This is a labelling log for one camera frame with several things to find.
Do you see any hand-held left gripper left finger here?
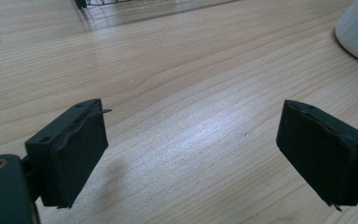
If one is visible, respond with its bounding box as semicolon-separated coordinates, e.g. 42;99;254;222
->
24;98;113;210

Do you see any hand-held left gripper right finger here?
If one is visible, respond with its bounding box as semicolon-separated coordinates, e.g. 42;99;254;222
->
275;99;358;213

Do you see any dark wire mesh basket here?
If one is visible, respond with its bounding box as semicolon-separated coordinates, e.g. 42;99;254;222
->
73;0;138;10

